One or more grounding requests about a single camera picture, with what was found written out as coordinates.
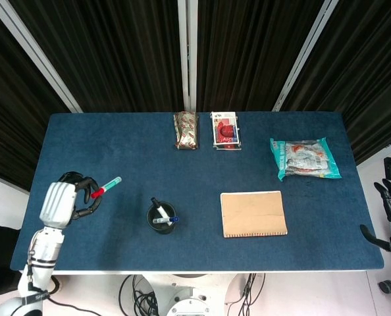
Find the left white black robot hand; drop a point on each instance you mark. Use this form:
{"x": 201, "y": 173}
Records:
{"x": 59, "y": 204}

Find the blue table cloth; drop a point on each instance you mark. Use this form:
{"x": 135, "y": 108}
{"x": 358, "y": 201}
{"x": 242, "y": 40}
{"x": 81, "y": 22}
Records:
{"x": 195, "y": 174}

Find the tan spiral notebook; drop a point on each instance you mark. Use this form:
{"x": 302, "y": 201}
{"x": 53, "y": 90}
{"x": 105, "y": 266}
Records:
{"x": 253, "y": 214}

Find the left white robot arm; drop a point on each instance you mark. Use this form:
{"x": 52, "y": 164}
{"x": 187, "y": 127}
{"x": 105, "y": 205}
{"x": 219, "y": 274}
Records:
{"x": 45, "y": 247}

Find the white frame post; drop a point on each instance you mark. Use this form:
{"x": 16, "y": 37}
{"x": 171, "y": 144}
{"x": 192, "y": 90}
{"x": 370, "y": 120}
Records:
{"x": 301, "y": 66}
{"x": 34, "y": 42}
{"x": 184, "y": 49}

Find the red cap green marker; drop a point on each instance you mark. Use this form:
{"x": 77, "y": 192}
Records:
{"x": 110, "y": 186}

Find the gold red snack package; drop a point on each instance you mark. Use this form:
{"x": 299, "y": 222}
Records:
{"x": 186, "y": 130}

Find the teal snack bag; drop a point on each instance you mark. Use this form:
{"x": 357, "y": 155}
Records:
{"x": 304, "y": 159}

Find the blue cap white marker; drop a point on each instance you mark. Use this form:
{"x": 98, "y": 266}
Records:
{"x": 162, "y": 220}

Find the black pen cup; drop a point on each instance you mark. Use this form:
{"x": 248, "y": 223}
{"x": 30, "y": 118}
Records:
{"x": 161, "y": 229}

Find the dark pleated curtain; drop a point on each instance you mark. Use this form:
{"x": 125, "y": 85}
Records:
{"x": 116, "y": 49}

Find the black cap white marker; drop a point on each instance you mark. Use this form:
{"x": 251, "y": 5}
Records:
{"x": 155, "y": 202}

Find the red and white packet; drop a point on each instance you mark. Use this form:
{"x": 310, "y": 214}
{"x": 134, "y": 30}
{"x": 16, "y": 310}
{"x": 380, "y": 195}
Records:
{"x": 226, "y": 131}

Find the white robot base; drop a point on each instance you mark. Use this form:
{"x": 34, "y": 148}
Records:
{"x": 189, "y": 296}

